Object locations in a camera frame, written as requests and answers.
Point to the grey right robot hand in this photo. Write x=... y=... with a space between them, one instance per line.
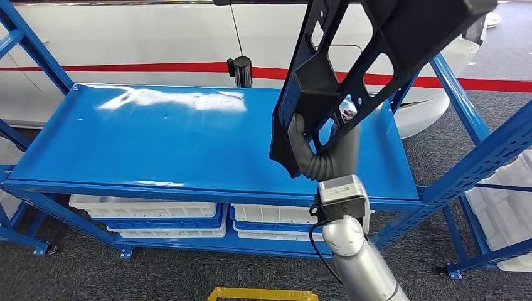
x=345 y=158

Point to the black plastic bracket panel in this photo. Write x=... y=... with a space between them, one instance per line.
x=415 y=33

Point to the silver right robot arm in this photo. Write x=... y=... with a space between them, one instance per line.
x=357 y=257

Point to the yellow floor tape square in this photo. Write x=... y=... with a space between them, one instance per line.
x=262 y=294

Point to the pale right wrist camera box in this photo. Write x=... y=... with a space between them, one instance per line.
x=343 y=191

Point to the black stanchion post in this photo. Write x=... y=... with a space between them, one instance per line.
x=243 y=72

